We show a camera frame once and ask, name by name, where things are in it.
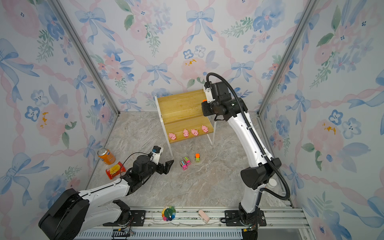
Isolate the pink pig toy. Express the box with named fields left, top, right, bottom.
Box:
left=169, top=133, right=177, bottom=141
left=202, top=125, right=209, bottom=133
left=191, top=129, right=199, bottom=136
left=183, top=129, right=189, bottom=138

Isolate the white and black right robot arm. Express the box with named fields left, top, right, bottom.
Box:
left=202, top=82, right=285, bottom=227

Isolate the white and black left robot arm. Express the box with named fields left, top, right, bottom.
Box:
left=38, top=153, right=174, bottom=240

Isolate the red snack packet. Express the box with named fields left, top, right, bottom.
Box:
left=106, top=162, right=127, bottom=180

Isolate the pink green toy car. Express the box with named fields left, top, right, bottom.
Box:
left=184, top=157, right=191, bottom=166

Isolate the orange soda can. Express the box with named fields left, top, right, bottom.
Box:
left=98, top=148, right=116, bottom=165

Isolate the colourful round disc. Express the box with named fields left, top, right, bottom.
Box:
left=162, top=206, right=176, bottom=222

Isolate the pink eraser block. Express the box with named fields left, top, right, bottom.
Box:
left=198, top=210, right=211, bottom=224

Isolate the white round cap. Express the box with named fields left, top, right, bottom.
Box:
left=268, top=179, right=277, bottom=188

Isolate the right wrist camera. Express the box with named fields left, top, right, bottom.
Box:
left=204, top=87, right=214, bottom=103

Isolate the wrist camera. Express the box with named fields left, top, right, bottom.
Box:
left=151, top=146, right=163, bottom=165
left=204, top=87, right=214, bottom=103

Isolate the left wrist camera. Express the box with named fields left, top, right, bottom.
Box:
left=151, top=146, right=163, bottom=165

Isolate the wooden two-tier shelf white frame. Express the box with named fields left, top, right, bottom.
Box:
left=154, top=90, right=217, bottom=156

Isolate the black corrugated cable hose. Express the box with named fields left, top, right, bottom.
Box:
left=205, top=72, right=291, bottom=201

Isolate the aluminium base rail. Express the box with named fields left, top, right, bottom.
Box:
left=73, top=207, right=315, bottom=240

